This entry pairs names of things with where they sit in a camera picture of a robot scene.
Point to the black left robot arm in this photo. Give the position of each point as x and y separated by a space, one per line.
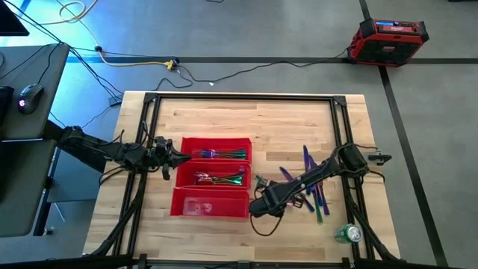
93 149

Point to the black monitor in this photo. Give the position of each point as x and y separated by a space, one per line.
9 22

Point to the red plastic bin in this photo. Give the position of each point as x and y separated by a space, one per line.
224 143
185 177
231 205

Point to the black aluminium table frame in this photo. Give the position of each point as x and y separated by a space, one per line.
242 96

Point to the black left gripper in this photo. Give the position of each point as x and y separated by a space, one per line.
160 157

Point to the dark grey desk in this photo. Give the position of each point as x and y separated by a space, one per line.
15 127

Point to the grey power adapter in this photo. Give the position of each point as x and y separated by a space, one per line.
114 101

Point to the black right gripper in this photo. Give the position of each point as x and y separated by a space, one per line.
278 198

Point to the green soda can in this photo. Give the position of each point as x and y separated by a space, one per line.
349 233

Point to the iridescent fork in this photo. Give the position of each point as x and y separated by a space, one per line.
235 154
235 151

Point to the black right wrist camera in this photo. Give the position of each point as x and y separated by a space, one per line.
292 201

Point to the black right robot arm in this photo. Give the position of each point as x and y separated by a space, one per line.
321 172

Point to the black keyboard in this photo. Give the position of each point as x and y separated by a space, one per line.
4 104

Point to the black computer mouse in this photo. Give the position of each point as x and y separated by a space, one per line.
30 98

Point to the red black jobsite radio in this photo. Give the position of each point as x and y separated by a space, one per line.
388 46

